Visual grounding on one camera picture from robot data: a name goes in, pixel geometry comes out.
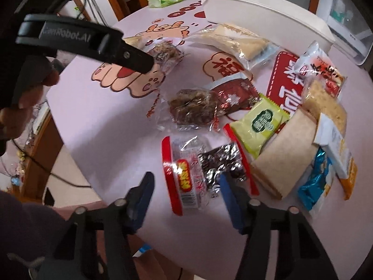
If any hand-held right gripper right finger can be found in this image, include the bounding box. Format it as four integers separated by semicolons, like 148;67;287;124
218;175;338;280

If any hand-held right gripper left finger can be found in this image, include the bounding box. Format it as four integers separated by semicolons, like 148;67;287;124
38;171;155;280

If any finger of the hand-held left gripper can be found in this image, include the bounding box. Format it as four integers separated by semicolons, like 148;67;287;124
93;31;154;73

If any small brown snack clear packet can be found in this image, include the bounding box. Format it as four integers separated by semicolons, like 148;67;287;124
146;40;187;72

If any red-edged clear snack packet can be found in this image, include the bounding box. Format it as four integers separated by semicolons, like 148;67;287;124
162;136;217;217
198;124;260;197

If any kraft paper snack packet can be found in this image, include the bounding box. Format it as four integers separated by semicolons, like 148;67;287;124
250;109;320;200

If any white plastic tray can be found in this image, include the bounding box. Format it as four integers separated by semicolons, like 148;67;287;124
201;0;336;51

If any rice crisp clear packet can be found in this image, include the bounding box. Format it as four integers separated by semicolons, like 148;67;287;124
302;80;348;136

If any person's left hand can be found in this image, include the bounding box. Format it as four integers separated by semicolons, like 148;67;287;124
0;70;60;149

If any pink printed tablecloth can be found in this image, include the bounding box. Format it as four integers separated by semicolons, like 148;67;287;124
46;0;373;270

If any large brown snack clear packet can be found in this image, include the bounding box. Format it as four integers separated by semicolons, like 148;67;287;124
157;88;220;131

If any blue foil snack packet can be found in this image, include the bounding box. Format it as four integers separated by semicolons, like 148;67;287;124
297;147;334;211

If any light green snack packet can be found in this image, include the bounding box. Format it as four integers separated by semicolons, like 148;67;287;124
230;93;291;160

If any large clear bread packet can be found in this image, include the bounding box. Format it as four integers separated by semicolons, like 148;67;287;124
183;23;278;68

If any wooden chair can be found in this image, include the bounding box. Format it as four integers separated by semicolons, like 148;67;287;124
23;112;64;200

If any dark red snowflake packet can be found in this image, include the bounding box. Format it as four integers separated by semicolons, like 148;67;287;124
204;74;262;118

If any white and yellow snack packet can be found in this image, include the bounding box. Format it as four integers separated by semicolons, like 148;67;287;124
313;113;358;201

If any person's dark clothing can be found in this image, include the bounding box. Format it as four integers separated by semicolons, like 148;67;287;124
0;189;98;280

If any white and red snack packet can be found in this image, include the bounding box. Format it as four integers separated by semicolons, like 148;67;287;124
293;41;348;97

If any clear white plastic appliance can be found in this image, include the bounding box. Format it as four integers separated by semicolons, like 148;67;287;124
316;0;373;65

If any black cable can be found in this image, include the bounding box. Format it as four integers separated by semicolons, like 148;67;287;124
12;138;91;188

